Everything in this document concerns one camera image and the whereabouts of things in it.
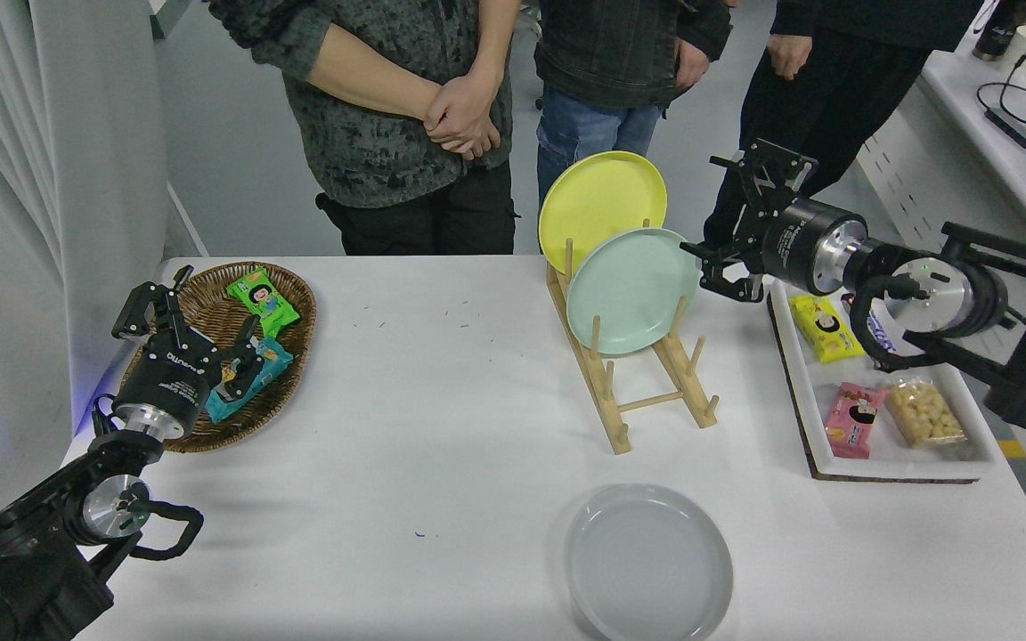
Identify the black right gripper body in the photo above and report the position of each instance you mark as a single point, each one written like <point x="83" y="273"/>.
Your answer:
<point x="793" y="245"/>

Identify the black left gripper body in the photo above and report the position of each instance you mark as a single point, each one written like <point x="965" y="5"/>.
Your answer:
<point x="170" y="378"/>

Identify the grey plate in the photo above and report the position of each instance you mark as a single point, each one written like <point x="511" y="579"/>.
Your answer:
<point x="647" y="570"/>

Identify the person's left forearm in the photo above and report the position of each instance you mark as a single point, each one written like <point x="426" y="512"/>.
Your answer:
<point x="497" y="40"/>

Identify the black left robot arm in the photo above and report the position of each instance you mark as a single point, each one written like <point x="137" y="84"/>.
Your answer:
<point x="23" y="570"/>

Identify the person's right forearm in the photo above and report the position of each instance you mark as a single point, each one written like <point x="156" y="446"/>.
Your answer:
<point x="366" y="76"/>

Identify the mint green plate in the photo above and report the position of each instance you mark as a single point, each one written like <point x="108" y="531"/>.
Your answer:
<point x="633" y="289"/>

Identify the yellow plate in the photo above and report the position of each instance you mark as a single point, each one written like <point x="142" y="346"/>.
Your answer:
<point x="598" y="205"/>

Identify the wooden plate rack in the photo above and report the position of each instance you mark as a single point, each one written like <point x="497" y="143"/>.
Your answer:
<point x="620" y="436"/>

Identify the person's right hand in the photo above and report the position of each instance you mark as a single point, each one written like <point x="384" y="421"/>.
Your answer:
<point x="789" y="55"/>
<point x="477" y="150"/>

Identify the person's hand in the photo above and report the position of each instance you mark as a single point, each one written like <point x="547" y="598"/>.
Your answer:
<point x="693" y="62"/>

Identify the person's left hand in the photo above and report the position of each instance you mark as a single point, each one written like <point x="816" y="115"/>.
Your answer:
<point x="461" y="109"/>

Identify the teal snack pack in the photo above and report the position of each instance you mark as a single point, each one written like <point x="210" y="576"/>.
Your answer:
<point x="274" y="365"/>

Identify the brown wicker basket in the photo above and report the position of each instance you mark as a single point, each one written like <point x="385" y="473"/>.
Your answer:
<point x="210" y="307"/>

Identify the green snack pack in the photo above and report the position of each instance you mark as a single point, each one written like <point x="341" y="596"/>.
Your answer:
<point x="264" y="301"/>

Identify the yellow snack bar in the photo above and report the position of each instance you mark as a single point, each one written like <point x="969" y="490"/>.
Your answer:
<point x="825" y="329"/>

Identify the person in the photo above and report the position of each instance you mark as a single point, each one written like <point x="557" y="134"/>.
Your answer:
<point x="834" y="98"/>
<point x="611" y="53"/>
<point x="370" y="151"/>

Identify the brown Snickers bar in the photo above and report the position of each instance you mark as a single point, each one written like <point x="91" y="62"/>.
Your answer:
<point x="883" y="331"/>

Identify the white rectangular tray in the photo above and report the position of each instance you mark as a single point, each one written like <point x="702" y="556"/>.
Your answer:
<point x="811" y="392"/>

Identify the white side desk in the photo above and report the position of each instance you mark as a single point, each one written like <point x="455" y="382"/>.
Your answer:
<point x="940" y="142"/>

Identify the pink snack bar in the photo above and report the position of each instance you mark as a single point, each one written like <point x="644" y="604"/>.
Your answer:
<point x="853" y="425"/>

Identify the clear puffed snack pack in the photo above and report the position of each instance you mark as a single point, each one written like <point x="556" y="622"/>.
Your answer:
<point x="923" y="414"/>

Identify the flat black device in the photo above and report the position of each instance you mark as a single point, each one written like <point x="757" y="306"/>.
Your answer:
<point x="1012" y="129"/>

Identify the black bottle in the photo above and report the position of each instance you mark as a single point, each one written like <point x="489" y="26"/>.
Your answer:
<point x="998" y="31"/>

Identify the grey cabinet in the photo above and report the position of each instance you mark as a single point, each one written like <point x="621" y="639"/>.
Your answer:
<point x="166" y="18"/>

